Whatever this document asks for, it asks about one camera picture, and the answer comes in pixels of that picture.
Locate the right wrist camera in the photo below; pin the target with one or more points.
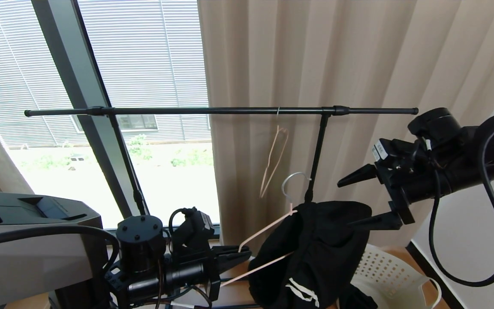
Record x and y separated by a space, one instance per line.
390 150

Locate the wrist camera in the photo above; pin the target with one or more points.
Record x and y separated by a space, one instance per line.
390 150
193 231

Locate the black shorts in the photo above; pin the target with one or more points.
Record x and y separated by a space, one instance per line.
315 249

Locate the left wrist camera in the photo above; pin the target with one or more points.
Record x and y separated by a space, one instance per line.
193 231

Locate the white laundry basket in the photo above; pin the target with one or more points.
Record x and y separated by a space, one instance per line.
384 274

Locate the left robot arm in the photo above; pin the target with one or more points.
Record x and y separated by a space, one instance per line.
15 266

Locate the pink clothes hanger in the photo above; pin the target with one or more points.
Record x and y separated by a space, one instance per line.
269 162
268 228

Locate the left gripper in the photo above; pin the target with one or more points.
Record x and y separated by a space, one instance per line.
187 277

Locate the black garment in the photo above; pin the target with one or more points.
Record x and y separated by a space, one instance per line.
358 300

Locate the black clothes rack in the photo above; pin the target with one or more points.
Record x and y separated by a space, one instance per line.
187 110

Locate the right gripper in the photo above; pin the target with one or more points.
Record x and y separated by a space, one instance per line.
444 184

